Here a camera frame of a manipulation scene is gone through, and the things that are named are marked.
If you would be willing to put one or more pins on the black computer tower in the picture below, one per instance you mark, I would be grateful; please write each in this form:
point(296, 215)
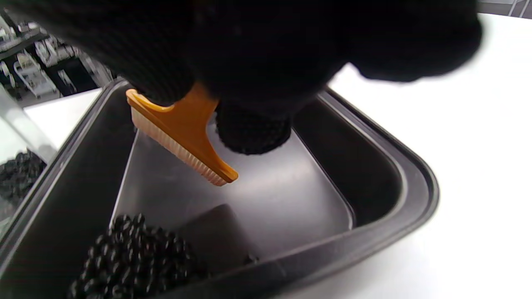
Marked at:
point(79, 74)

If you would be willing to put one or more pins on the person's right hand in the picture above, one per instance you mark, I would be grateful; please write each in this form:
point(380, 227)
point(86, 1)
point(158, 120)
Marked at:
point(249, 50)

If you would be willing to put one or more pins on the small white cart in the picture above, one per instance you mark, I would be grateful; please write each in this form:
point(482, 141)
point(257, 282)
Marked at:
point(35, 79)

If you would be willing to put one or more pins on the dark metal baking tray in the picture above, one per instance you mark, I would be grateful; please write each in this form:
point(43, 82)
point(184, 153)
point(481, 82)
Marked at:
point(374, 178)

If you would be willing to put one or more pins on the orange brush with pale bristles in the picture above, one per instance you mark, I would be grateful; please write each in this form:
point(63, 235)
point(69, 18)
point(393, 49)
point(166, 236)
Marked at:
point(187, 124)

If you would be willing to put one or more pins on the clear glass jar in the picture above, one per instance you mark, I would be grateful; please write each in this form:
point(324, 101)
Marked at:
point(16, 137)

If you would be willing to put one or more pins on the jarred coffee beans group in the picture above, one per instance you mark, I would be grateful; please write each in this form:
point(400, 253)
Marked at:
point(18, 174)

